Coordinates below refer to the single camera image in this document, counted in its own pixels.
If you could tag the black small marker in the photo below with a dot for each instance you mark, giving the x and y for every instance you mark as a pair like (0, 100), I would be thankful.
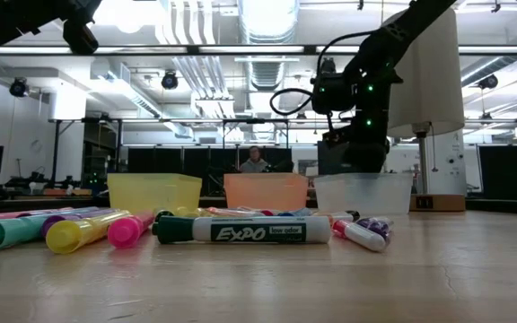
(346, 215)

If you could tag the purple small marker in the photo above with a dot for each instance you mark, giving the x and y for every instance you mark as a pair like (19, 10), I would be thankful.
(377, 224)

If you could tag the red small marker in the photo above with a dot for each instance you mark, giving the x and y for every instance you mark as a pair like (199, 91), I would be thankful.
(361, 236)

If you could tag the blue Sharpie highlighter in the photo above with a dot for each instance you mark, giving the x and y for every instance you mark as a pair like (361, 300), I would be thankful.
(295, 212)

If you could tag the maroon Expo marker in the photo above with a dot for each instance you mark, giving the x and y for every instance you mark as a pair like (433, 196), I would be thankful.
(266, 212)

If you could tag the dark green Expo marker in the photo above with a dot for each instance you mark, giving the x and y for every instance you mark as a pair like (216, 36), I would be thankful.
(240, 229)

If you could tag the orange Expo marker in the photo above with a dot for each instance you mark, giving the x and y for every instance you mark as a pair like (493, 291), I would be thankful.
(229, 212)

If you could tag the yellow highlighter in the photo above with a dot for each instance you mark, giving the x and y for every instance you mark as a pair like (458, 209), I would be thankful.
(186, 211)
(67, 235)

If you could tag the purple highlighter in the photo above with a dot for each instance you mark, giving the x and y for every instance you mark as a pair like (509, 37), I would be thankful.
(54, 223)

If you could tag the pink highlighter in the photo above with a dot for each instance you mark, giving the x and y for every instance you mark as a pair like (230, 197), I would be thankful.
(126, 231)

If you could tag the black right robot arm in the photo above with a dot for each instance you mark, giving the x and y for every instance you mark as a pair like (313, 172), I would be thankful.
(402, 31)

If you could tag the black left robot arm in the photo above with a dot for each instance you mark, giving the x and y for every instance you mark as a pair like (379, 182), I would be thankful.
(16, 18)

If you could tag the clear plastic bin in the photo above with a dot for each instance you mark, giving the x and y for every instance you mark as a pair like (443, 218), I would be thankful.
(361, 193)

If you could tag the black ceiling spotlight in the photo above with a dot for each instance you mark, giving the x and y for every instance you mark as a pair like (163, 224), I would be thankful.
(18, 87)
(488, 81)
(169, 81)

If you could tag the white shade wooden base lamp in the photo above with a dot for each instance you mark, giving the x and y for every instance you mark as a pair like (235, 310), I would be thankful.
(429, 81)

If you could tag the orange translucent plastic bin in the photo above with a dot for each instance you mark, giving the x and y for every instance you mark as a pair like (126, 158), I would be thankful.
(265, 190)

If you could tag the person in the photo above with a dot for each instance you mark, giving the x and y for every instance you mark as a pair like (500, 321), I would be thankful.
(254, 163)

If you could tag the black partition panel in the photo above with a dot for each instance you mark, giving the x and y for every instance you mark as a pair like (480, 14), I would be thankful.
(505, 170)
(173, 160)

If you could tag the black overhead crossbar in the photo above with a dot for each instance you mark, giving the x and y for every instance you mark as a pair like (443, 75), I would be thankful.
(249, 49)

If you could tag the yellow translucent plastic bin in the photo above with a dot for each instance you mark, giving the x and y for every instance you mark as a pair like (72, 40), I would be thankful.
(155, 193)

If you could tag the silver ventilation duct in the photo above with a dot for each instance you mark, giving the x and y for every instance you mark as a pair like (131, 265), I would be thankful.
(267, 27)

